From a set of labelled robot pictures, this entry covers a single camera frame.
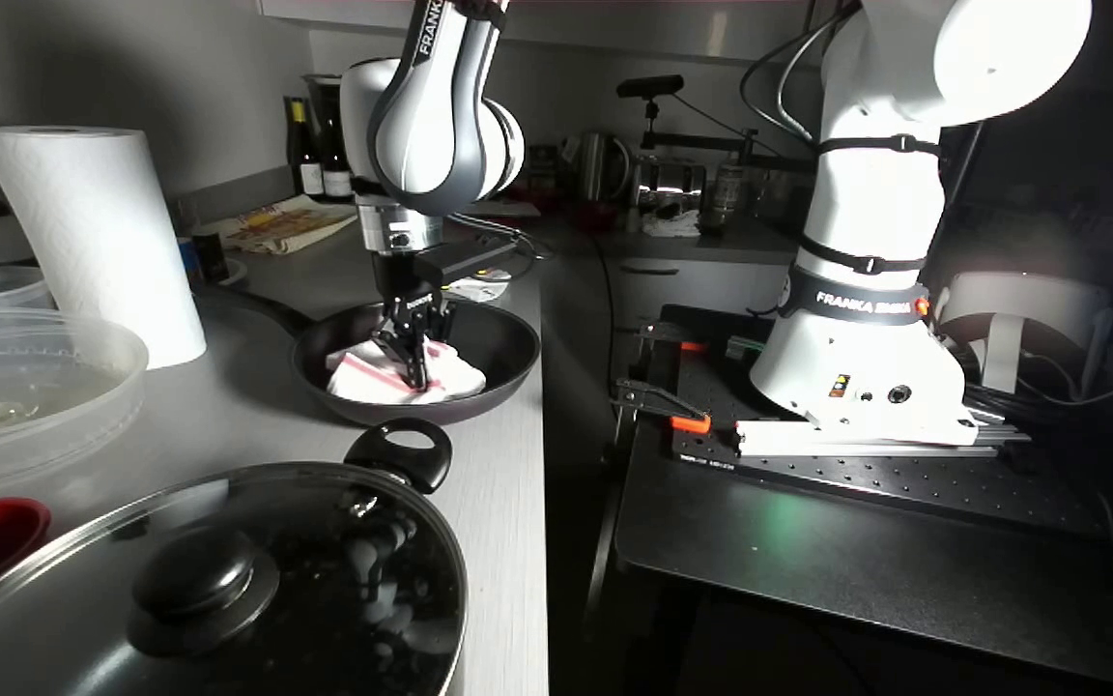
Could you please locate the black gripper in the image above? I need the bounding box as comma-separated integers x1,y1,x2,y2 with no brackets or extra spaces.
376,251,452,389

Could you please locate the white towel red stripe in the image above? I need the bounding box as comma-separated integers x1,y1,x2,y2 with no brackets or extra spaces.
326,333,489,409

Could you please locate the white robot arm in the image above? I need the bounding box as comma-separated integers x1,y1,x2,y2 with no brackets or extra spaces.
338,0,1093,456

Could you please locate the black frying pan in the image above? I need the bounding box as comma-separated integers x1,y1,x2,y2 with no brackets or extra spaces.
201,288,541,427

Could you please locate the white paper towel roll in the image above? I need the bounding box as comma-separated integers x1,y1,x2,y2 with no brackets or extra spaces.
0,128,206,368

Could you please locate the dark wine bottle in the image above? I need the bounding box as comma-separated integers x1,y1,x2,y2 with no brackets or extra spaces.
287,97,326,197

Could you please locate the orange black clamp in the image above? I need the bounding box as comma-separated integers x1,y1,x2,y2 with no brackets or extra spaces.
613,378,715,436

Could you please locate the black pot with glass lid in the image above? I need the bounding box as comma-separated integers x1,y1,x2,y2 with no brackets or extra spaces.
0,417,469,696

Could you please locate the clear plastic bowl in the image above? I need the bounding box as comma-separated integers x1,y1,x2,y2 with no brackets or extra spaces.
0,310,146,483

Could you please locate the black mounting table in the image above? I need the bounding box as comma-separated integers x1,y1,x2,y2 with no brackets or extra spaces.
613,306,1113,683

